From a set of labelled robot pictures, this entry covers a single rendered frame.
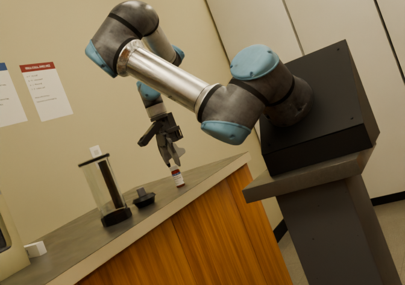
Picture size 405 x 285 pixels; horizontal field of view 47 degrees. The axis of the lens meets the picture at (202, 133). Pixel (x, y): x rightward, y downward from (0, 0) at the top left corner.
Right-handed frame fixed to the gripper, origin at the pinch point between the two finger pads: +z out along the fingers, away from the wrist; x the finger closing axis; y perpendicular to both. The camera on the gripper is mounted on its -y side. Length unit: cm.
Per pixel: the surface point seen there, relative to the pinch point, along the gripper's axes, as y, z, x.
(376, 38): 218, -20, 56
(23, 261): -64, 7, -15
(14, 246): -65, 2, -16
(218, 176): 13.9, 10.6, -6.4
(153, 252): -30.0, 19.8, -27.3
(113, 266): -46, 16, -36
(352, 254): 4, 34, -72
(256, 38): 176, -56, 131
